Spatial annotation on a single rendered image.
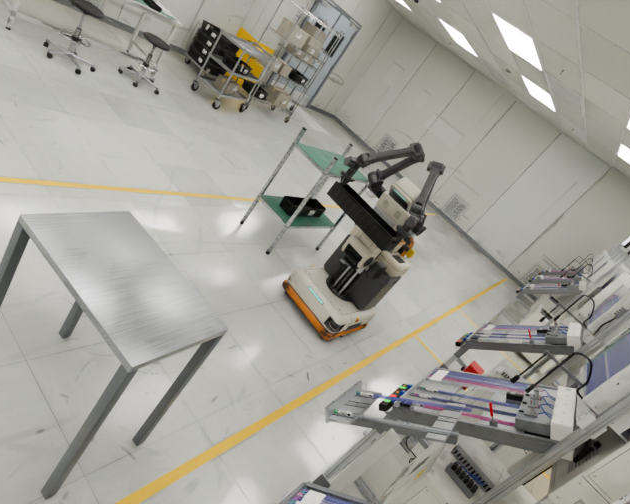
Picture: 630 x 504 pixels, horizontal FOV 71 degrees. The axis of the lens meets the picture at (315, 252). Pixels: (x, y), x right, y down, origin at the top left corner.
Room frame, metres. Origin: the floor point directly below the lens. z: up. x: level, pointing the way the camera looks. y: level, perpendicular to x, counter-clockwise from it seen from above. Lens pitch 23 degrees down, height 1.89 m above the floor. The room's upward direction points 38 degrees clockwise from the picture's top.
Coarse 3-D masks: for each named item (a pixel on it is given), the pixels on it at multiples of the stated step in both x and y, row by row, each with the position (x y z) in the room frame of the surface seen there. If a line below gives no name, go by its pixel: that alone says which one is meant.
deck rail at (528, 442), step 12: (408, 420) 1.78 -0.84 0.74; (420, 420) 1.77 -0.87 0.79; (432, 420) 1.75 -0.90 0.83; (468, 432) 1.70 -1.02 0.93; (480, 432) 1.69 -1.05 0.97; (492, 432) 1.68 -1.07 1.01; (504, 432) 1.67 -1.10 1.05; (516, 432) 1.67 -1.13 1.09; (504, 444) 1.66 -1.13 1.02; (516, 444) 1.65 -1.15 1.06; (528, 444) 1.64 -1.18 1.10; (540, 444) 1.63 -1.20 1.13; (552, 444) 1.62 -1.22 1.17
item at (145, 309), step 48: (48, 240) 1.18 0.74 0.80; (96, 240) 1.33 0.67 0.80; (144, 240) 1.52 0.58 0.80; (0, 288) 1.19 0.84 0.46; (96, 288) 1.14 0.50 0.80; (144, 288) 1.29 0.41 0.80; (192, 288) 1.47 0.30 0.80; (144, 336) 1.11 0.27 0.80; (192, 336) 1.25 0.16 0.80; (96, 432) 1.01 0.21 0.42; (144, 432) 1.37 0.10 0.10; (48, 480) 0.99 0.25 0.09
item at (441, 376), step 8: (432, 376) 2.29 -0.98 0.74; (440, 376) 2.30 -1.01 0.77; (448, 376) 2.31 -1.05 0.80; (456, 376) 2.32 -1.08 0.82; (464, 376) 2.33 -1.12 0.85; (472, 376) 2.34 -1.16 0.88; (480, 376) 2.35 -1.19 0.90; (456, 384) 2.19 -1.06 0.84; (464, 384) 2.20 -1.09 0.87; (472, 384) 2.21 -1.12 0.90; (480, 384) 2.22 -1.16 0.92; (488, 384) 2.23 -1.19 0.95; (496, 384) 2.24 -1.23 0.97; (504, 384) 2.25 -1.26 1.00; (512, 384) 2.26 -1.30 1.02; (520, 384) 2.27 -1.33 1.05; (496, 392) 2.13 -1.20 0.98; (504, 392) 2.13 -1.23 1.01; (520, 392) 2.14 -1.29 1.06
